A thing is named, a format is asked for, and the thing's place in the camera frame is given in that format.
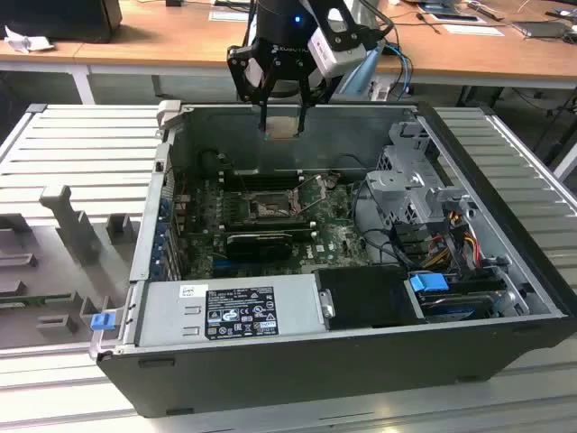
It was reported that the blue disk carrier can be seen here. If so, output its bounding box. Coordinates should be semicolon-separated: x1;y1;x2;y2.
408;272;449;298

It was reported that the wooden desk white frame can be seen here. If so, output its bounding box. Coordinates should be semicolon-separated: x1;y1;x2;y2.
74;0;577;91
0;11;124;106

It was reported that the metal disk bay cage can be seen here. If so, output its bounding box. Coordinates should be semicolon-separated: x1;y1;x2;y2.
364;119;479;226

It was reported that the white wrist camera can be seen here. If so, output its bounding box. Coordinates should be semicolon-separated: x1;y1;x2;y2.
308;24;367;78

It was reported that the grey parts rack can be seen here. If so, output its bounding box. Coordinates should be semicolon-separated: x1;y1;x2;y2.
0;184;145;351

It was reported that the green RAM stick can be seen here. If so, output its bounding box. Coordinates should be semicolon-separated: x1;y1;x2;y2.
0;292;73;307

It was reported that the black camera bracket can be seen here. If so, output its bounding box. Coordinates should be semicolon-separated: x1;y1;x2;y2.
315;0;369;51

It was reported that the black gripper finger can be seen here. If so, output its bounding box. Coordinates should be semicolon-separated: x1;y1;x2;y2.
226;43;272;133
294;67;337;136

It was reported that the large black box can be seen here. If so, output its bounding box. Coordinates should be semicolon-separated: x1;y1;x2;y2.
0;0;123;44

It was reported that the grey case handle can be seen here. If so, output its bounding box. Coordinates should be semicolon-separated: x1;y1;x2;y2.
156;100;182;132

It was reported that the red flat wire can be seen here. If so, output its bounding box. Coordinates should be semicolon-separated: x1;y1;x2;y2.
466;232;481;268

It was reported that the white paper sheet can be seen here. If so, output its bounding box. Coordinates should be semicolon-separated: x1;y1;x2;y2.
208;8;254;23
444;22;507;37

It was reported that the hard disk drive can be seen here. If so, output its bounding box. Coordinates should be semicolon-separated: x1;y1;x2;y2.
418;291;501;322

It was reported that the yellow wire bundle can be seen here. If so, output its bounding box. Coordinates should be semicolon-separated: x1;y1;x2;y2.
426;250;454;268

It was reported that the blue cable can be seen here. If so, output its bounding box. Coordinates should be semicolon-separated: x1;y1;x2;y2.
382;42;414;96

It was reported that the looping black wire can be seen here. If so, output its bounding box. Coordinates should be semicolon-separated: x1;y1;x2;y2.
351;180;409;267

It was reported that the grey power supply with label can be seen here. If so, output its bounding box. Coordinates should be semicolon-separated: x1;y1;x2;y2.
134;272;325;348

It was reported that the black plastic shroud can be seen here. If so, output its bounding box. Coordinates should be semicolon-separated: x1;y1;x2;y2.
313;265;427;330

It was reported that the black grey PC case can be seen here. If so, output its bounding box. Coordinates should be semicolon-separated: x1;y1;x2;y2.
88;99;577;419

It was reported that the green motherboard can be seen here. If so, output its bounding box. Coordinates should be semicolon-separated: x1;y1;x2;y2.
179;173;384;279

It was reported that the pale blue teach pendant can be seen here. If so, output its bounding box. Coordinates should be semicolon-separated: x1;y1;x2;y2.
340;42;388;97

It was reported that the crumpled white paper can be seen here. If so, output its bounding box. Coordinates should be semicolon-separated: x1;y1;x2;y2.
3;24;56;54

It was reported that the metal socket cover frame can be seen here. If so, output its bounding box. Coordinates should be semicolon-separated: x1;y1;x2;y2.
290;172;339;216

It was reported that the dark tablet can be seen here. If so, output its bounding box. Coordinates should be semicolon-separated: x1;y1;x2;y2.
418;2;487;24

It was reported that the black graphics card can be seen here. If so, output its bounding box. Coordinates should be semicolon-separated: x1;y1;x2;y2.
224;232;294;262

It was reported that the silver square CPU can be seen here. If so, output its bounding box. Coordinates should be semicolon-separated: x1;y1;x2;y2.
264;115;302;142

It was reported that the CPU socket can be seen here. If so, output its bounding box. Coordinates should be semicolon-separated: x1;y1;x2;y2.
245;189;301;225

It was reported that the grey laptop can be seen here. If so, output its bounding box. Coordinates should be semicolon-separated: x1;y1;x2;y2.
512;20;572;41

